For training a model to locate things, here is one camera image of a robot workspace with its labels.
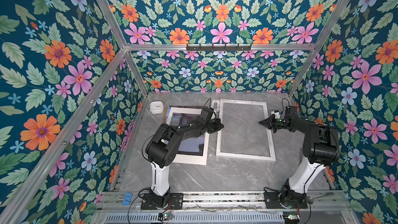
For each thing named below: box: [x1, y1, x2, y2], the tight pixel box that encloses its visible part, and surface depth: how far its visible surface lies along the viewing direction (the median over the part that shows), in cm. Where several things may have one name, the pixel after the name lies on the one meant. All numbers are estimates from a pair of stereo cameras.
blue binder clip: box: [121, 192, 134, 206], surface depth 76 cm
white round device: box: [149, 100, 165, 115], surface depth 110 cm
